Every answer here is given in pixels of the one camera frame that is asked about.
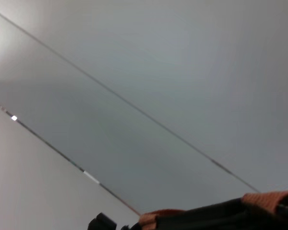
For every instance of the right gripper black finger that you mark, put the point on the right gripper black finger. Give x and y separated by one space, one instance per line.
102 222

